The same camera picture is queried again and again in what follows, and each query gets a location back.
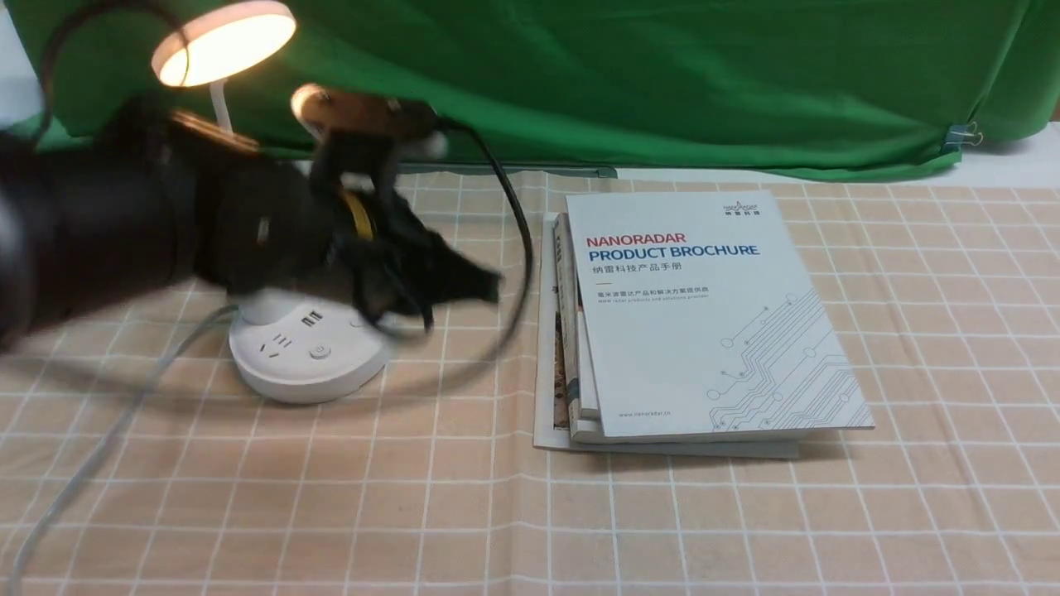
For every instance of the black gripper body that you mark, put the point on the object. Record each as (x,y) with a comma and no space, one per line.
(259,226)

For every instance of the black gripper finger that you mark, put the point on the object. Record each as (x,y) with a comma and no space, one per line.
(443,275)

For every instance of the white desk lamp with sockets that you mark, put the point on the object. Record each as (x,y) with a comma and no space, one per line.
(289,347)

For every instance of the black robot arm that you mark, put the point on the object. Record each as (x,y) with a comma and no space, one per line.
(163,196)

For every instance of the bottom booklet in stack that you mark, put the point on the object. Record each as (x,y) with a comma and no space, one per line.
(547,436)

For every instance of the white Nanoradar product brochure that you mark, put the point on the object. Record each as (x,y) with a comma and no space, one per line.
(750,218)

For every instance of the green backdrop cloth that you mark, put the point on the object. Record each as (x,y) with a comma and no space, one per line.
(821,90)

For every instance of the checkered beige tablecloth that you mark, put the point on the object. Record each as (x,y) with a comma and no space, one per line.
(946,301)

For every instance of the metal binder clip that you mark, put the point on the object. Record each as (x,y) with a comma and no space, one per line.
(959,136)

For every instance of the wrist camera with brown mount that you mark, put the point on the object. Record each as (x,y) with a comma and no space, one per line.
(365,135)

